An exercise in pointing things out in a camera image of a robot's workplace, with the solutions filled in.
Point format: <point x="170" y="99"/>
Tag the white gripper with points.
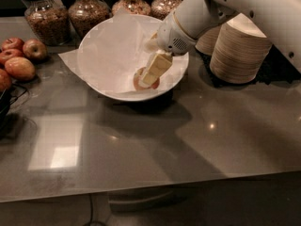
<point x="173" y="37"/>

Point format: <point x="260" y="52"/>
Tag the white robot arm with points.
<point x="278" y="20"/>

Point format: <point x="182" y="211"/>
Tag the white bowl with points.
<point x="103" y="57"/>

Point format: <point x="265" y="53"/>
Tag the red apple top right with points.
<point x="35" y="50"/>

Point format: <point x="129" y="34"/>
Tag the large red-yellow apple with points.
<point x="20" y="68"/>

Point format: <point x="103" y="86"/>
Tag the red apple top left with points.
<point x="12" y="43"/>

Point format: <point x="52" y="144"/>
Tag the red apple middle left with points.
<point x="8" y="54"/>

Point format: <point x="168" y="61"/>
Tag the red apple at edge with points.
<point x="5" y="80"/>

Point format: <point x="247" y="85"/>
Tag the glass cereal jar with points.
<point x="140" y="7"/>
<point x="161" y="8"/>
<point x="49" y="21"/>
<point x="85" y="14"/>

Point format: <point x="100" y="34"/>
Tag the white paper liner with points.
<point x="119" y="44"/>

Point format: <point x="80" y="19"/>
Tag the front stack paper bowls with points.
<point x="239" y="51"/>

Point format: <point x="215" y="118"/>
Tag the left glass cereal jar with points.
<point x="49" y="21"/>

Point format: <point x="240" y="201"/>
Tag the black tray under bowls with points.
<point x="275" y="68"/>

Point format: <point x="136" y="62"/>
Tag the black wire basket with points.
<point x="11" y="103"/>

